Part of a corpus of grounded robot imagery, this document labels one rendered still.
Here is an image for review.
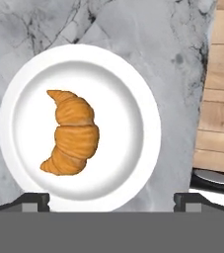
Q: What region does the white round plate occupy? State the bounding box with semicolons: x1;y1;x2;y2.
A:
0;43;162;213

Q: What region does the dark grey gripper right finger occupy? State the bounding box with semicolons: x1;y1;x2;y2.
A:
173;192;224;213

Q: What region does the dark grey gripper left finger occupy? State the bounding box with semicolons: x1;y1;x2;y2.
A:
0;192;50;213

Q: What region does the golden brown croissant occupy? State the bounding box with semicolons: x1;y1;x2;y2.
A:
39;89;101;177

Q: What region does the black object with grey disc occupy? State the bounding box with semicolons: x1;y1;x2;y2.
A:
189;167;224;198

